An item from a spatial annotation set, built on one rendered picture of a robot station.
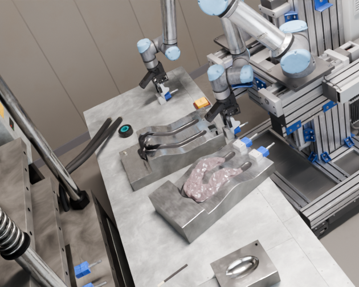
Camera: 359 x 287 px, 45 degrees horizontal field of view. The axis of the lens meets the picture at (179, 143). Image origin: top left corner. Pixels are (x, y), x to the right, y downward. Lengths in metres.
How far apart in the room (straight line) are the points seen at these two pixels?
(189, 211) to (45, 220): 0.59
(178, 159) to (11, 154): 0.74
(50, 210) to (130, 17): 2.19
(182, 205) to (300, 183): 1.06
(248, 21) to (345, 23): 0.73
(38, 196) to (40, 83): 1.82
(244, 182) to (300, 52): 0.57
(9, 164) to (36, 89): 1.95
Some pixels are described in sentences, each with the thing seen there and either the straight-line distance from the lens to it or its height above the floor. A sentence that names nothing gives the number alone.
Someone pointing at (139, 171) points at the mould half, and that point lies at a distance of 2.09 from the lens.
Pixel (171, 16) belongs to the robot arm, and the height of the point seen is 1.33.
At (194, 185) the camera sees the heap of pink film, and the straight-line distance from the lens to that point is 1.86.
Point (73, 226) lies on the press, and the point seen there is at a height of 0.78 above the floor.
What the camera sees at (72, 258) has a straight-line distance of 1.79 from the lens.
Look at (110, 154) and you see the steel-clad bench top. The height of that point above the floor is 0.80.
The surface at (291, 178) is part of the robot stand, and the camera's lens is 2.70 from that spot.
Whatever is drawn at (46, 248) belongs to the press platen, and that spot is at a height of 1.04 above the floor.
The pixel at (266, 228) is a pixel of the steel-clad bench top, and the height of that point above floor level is 0.80.
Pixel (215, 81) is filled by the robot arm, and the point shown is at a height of 1.16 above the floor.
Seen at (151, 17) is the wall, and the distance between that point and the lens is 3.79.
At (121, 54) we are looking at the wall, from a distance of 3.78.
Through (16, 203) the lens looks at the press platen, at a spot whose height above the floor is 1.29.
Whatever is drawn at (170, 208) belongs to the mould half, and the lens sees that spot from 1.80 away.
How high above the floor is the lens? 2.22
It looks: 39 degrees down
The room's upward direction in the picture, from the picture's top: 23 degrees counter-clockwise
